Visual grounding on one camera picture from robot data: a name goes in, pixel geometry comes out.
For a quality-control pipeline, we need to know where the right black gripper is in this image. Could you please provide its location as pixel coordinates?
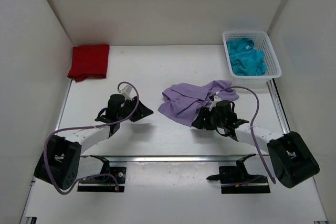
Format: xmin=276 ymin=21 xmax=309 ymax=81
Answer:
xmin=192 ymin=108 xmax=226 ymax=131

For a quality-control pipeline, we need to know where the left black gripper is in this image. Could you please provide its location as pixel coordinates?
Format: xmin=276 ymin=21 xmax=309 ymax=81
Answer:
xmin=118 ymin=96 xmax=153 ymax=122

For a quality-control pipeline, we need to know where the purple t shirt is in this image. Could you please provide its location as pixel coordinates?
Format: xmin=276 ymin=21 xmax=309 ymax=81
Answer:
xmin=158 ymin=80 xmax=239 ymax=127

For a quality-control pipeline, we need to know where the red t shirt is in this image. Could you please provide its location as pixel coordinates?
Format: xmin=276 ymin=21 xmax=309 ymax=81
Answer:
xmin=67 ymin=44 xmax=110 ymax=82

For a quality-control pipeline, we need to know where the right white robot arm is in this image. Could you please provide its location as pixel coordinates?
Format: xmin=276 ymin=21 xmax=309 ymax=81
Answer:
xmin=192 ymin=101 xmax=320 ymax=188

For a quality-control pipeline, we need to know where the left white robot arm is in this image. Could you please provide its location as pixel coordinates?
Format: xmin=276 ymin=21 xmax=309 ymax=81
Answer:
xmin=34 ymin=94 xmax=153 ymax=192

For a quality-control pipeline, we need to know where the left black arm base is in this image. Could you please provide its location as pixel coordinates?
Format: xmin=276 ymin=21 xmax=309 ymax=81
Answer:
xmin=77 ymin=155 xmax=127 ymax=193

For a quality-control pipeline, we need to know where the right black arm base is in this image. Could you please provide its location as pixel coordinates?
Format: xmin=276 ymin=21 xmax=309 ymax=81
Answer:
xmin=206 ymin=154 xmax=270 ymax=194

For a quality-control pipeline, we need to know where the teal t shirt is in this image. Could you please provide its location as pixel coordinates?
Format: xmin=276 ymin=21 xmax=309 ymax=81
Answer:
xmin=226 ymin=38 xmax=267 ymax=76

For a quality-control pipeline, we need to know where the white plastic basket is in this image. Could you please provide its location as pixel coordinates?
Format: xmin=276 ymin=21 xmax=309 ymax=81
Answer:
xmin=222 ymin=30 xmax=282 ymax=85

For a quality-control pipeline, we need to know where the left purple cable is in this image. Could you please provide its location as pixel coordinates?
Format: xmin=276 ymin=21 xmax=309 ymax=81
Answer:
xmin=43 ymin=81 xmax=140 ymax=196

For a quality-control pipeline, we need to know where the purple cable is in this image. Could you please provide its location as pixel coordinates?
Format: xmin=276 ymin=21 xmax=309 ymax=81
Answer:
xmin=43 ymin=81 xmax=140 ymax=196
xmin=216 ymin=86 xmax=277 ymax=187

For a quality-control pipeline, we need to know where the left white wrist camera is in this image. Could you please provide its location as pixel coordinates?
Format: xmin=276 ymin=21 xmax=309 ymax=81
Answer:
xmin=118 ymin=84 xmax=133 ymax=101

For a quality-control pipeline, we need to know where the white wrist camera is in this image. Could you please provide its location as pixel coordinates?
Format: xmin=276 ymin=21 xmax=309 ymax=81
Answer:
xmin=118 ymin=84 xmax=133 ymax=101
xmin=209 ymin=92 xmax=222 ymax=111

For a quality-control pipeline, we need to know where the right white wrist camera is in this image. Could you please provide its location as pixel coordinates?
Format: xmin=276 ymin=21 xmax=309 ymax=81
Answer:
xmin=209 ymin=92 xmax=222 ymax=111

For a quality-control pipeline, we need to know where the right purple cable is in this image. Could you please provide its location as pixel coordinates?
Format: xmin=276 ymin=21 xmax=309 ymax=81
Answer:
xmin=216 ymin=86 xmax=277 ymax=187

